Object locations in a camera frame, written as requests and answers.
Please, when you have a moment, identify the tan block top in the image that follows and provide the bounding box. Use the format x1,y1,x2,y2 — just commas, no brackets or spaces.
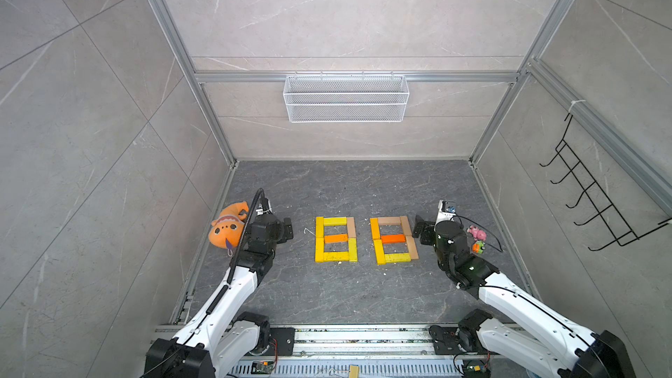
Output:
405,236,419,260

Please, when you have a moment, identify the tan block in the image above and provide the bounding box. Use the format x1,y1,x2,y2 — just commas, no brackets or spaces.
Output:
377,216,402,226
399,216,412,237
346,217,357,239
405,236,419,260

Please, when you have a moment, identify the yellow block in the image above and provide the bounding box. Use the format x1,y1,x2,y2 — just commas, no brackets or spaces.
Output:
322,252,350,263
323,217,348,227
315,237,325,263
374,240,387,265
315,217,325,239

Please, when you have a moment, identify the yellow-green block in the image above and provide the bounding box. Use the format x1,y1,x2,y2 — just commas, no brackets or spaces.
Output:
348,238,358,263
384,253,412,264

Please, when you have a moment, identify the yellow block bottom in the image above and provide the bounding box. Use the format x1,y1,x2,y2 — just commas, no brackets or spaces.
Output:
315,237,325,263

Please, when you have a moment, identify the orange block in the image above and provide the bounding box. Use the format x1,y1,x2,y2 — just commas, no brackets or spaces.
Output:
324,234,349,244
381,234,407,244

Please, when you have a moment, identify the orange-yellow block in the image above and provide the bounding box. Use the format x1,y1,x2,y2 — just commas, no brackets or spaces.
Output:
370,218,381,241

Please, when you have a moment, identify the yellow block top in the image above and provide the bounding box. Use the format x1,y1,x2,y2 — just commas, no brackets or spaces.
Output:
374,240,387,265

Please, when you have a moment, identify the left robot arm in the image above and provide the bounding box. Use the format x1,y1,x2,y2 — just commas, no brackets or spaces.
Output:
143,188,293,377

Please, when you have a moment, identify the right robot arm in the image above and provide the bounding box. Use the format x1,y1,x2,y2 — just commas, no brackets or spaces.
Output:
413,212,635,377

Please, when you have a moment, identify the small orange green toy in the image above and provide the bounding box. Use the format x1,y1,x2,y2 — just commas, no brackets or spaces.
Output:
472,241,485,255

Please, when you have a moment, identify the pink pig toy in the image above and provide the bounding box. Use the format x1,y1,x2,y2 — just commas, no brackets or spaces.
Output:
467,225,488,242

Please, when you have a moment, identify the orange plush toy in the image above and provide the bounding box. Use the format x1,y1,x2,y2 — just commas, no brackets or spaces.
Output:
208,201,250,257

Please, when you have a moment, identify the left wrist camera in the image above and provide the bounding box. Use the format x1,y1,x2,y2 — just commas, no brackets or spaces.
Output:
255,197,271,216

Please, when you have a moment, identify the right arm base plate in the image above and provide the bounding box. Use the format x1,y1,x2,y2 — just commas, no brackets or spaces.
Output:
428,309,502,355

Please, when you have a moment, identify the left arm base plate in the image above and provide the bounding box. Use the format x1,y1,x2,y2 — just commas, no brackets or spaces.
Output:
237,311,297,356

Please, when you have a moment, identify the white wire mesh basket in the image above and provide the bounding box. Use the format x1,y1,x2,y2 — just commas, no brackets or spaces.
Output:
283,75,410,124

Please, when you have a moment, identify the aluminium rail frame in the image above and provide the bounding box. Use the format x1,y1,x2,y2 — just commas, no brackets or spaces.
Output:
141,324,584,378

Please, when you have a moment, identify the black wire hook rack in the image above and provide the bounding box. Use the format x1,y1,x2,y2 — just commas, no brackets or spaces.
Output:
538,115,671,253

